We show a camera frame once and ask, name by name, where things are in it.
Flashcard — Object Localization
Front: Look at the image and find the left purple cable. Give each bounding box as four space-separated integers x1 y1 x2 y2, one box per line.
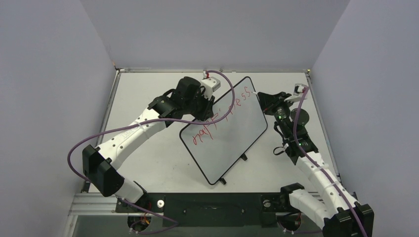
67 70 236 235

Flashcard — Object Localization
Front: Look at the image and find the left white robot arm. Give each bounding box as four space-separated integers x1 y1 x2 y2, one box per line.
82 77 221 212

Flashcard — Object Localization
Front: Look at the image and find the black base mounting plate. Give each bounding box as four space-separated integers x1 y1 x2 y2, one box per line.
116 192 312 228

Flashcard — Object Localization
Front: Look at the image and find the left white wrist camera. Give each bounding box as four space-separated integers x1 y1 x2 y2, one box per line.
200 77 221 99

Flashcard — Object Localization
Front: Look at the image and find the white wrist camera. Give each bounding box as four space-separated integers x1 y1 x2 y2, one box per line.
200 77 221 99
284 83 309 103

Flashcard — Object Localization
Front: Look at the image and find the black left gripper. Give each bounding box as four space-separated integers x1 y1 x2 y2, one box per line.
184 89 214 122

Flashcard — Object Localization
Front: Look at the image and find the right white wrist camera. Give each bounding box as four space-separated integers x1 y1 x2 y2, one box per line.
284 83 309 103

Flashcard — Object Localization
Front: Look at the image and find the white whiteboard with black frame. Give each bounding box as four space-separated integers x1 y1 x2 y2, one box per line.
179 76 268 185

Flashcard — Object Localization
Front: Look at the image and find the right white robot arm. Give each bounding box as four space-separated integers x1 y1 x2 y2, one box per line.
257 89 374 237

